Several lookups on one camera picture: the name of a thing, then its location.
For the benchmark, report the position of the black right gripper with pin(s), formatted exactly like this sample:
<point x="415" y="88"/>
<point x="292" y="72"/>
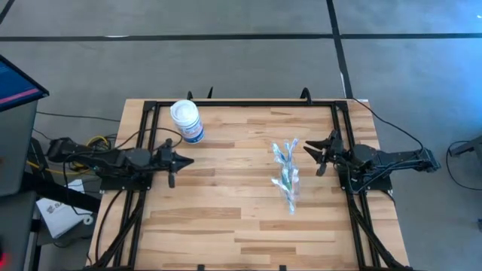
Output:
<point x="335" y="150"/>

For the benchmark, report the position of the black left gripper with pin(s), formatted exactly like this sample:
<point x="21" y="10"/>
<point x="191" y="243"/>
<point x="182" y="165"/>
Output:
<point x="167" y="160"/>

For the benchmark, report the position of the blue toothbrush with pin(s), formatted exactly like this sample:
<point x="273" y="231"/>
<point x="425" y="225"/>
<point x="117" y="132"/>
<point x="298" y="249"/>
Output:
<point x="291" y="205"/>
<point x="287" y="150"/>

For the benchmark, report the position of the white toothbrush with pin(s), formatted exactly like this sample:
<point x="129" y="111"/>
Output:
<point x="278" y="183"/>

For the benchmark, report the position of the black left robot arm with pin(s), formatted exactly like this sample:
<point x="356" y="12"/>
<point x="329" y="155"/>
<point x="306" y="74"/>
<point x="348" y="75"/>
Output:
<point x="124" y="158"/>

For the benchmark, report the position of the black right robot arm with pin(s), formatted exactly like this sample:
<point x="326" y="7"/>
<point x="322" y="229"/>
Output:
<point x="376" y="158"/>

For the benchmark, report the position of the clear acrylic organizer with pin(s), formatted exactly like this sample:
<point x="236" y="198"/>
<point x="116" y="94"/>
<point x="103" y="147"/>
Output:
<point x="290" y="177"/>

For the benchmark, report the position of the white disinfectant wipes canister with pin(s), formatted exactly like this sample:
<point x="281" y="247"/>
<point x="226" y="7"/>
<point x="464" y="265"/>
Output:
<point x="186" y="120"/>

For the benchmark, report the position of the white tape roll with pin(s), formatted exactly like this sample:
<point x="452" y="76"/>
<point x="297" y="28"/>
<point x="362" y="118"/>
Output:
<point x="87" y="219"/>

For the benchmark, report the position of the white box on floor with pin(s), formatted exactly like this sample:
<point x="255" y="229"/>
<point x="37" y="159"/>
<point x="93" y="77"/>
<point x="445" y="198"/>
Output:
<point x="62" y="214"/>

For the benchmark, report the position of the dark grey desk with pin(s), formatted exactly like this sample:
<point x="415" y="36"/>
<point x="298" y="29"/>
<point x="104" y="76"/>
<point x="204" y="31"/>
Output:
<point x="17" y="147"/>

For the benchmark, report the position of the computer monitor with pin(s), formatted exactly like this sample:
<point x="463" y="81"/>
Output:
<point x="17" y="84"/>

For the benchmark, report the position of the black aluminium rig frame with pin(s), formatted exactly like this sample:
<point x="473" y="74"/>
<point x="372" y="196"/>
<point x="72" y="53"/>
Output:
<point x="150" y="109"/>

